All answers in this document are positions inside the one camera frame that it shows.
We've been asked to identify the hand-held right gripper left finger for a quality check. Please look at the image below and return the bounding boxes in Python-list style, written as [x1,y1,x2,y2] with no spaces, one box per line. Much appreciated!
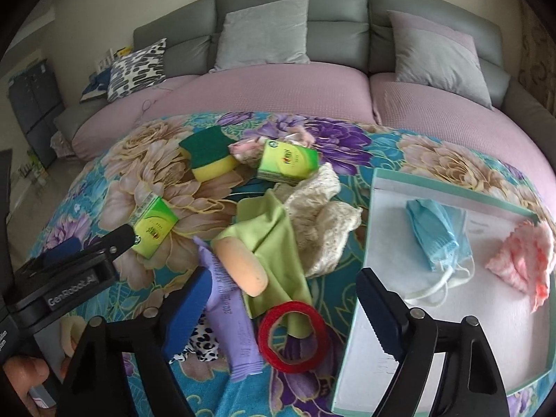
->
[54,266,227,417]

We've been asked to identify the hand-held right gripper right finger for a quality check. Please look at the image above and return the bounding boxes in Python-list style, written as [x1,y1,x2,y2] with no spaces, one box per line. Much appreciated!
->
[356,268,511,417]

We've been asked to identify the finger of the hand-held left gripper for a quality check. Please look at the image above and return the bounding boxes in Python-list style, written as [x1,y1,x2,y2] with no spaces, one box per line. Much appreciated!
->
[79,224,136,262]
[42,238,83,269]

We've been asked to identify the green tissue pack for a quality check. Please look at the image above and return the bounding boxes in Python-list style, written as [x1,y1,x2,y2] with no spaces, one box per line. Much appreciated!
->
[256,139,320,184]
[132,195,179,258]

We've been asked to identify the white tray with teal rim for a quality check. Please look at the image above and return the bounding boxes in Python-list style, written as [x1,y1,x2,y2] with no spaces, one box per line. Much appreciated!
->
[331,167,556,413]

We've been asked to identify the green cloth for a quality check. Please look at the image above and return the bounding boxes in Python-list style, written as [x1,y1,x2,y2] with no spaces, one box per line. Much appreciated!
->
[211,189,314,340]

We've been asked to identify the person's left hand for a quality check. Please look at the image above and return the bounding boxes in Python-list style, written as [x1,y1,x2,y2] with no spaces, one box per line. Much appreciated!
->
[0,344,66,417]

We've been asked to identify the leopard print scrunchie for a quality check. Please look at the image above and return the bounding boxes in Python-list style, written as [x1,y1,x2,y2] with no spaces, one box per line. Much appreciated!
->
[169,319,222,366]

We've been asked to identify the purple packet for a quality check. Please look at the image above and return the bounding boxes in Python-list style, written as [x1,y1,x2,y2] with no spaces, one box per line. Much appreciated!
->
[193,235,263,384]

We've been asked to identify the floral printed blanket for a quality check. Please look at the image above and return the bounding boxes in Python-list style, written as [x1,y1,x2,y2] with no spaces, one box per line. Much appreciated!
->
[22,112,552,417]

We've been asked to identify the peach oblong sponge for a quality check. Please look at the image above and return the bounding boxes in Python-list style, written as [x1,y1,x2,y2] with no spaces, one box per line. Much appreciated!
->
[216,237,269,297]

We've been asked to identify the cream lace cloth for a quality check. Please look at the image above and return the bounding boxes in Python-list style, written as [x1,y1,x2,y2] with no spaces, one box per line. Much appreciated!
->
[273,162,363,278]

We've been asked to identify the yellow green sponge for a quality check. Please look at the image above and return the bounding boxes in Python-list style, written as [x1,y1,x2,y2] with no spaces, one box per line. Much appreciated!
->
[179,125,239,182]

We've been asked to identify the pink fluffy cloth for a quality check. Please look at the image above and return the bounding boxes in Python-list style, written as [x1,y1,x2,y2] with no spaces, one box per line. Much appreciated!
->
[484,219,554,313]

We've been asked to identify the pink lace cloth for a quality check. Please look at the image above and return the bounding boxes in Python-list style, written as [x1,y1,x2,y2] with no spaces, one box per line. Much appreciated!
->
[229,124,316,168]

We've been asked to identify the blue book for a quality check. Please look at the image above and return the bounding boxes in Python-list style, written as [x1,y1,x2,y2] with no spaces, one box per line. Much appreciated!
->
[79,72,111,103]

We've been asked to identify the dark cabinet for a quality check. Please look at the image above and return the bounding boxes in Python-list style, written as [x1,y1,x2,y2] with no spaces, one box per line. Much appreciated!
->
[8,58,66,170]

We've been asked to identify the black white patterned pillow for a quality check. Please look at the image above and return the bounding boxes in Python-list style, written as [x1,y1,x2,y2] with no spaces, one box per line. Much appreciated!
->
[106,38,168,100]

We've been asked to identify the white and yellow books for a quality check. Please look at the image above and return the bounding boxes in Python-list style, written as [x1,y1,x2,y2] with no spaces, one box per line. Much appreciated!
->
[93,46,133,72]

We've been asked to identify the pink sofa cover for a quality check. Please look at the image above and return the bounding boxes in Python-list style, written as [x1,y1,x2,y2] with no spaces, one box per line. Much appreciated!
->
[72,63,556,209]

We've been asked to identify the pink and grey pillow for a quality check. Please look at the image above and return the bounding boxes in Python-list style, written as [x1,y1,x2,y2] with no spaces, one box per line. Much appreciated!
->
[386,10,493,111]

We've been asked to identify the patterned curtain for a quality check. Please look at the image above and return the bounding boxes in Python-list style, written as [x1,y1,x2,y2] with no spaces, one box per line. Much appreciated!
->
[519,0,556,118]

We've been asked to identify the grey sofa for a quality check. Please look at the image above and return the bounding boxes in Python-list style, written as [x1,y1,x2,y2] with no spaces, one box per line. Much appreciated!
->
[54,0,556,157]

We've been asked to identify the red ring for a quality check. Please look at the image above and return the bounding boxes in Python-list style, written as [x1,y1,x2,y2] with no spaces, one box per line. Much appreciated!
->
[258,301,329,374]

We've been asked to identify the thin cord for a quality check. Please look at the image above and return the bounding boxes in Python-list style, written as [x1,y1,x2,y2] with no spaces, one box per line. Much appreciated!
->
[134,84,171,123]

